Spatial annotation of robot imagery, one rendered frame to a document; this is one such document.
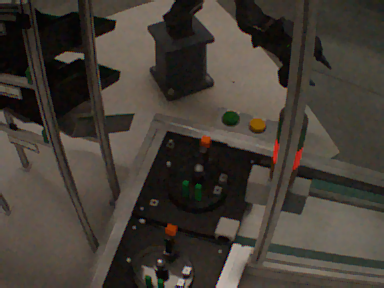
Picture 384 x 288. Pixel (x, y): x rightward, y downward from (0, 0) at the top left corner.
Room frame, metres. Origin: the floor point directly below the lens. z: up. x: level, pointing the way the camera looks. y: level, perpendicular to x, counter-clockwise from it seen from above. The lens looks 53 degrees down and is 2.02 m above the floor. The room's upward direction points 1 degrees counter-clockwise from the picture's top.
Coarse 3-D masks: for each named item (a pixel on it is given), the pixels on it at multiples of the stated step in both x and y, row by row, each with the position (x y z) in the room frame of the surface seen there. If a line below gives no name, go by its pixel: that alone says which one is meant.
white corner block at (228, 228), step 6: (222, 222) 0.57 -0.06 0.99; (228, 222) 0.57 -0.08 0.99; (234, 222) 0.57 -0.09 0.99; (216, 228) 0.56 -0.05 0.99; (222, 228) 0.56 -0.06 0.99; (228, 228) 0.56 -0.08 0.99; (234, 228) 0.55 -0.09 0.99; (216, 234) 0.54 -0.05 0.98; (222, 234) 0.54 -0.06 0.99; (228, 234) 0.54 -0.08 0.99; (234, 234) 0.54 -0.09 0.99; (216, 240) 0.54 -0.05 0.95; (222, 240) 0.54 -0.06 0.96; (228, 240) 0.53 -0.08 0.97; (234, 240) 0.54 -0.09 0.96
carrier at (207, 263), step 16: (128, 224) 0.58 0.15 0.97; (144, 224) 0.58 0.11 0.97; (128, 240) 0.53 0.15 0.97; (144, 240) 0.54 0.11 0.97; (160, 240) 0.54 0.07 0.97; (176, 240) 0.54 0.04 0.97; (192, 240) 0.54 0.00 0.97; (128, 256) 0.49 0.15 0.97; (144, 256) 0.48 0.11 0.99; (160, 256) 0.48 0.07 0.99; (176, 256) 0.48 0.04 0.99; (192, 256) 0.49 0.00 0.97; (208, 256) 0.49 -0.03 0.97; (224, 256) 0.49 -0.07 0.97; (112, 272) 0.44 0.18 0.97; (128, 272) 0.44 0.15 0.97; (144, 272) 0.44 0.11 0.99; (160, 272) 0.43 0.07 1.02; (176, 272) 0.44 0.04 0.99; (192, 272) 0.44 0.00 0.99; (208, 272) 0.45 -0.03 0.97
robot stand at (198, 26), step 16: (192, 16) 1.20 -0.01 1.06; (160, 32) 1.12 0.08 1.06; (208, 32) 1.12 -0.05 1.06; (160, 48) 1.10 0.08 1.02; (176, 48) 1.05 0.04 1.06; (192, 48) 1.07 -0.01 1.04; (160, 64) 1.10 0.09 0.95; (176, 64) 1.05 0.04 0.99; (192, 64) 1.07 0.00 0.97; (160, 80) 1.10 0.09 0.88; (176, 80) 1.05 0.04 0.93; (192, 80) 1.07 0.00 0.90; (208, 80) 1.10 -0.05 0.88; (176, 96) 1.04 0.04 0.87
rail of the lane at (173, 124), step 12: (156, 120) 0.89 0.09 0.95; (168, 120) 0.88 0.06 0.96; (180, 120) 0.88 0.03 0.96; (168, 132) 0.85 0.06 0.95; (180, 132) 0.84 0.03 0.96; (192, 132) 0.84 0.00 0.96; (204, 132) 0.85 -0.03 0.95; (216, 132) 0.84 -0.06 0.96; (228, 132) 0.84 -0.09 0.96; (216, 144) 0.80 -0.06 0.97; (228, 144) 0.81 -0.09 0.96; (240, 144) 0.81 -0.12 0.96; (252, 144) 0.81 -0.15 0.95; (264, 144) 0.80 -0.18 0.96; (264, 156) 0.77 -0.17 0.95
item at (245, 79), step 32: (160, 0) 1.58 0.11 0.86; (128, 32) 1.37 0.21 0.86; (224, 32) 1.35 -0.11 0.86; (128, 64) 1.20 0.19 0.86; (224, 64) 1.19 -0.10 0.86; (256, 64) 1.19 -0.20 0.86; (128, 96) 1.06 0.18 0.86; (160, 96) 1.06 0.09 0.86; (192, 96) 1.05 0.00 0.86; (224, 96) 1.05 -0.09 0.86; (256, 96) 1.05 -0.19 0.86
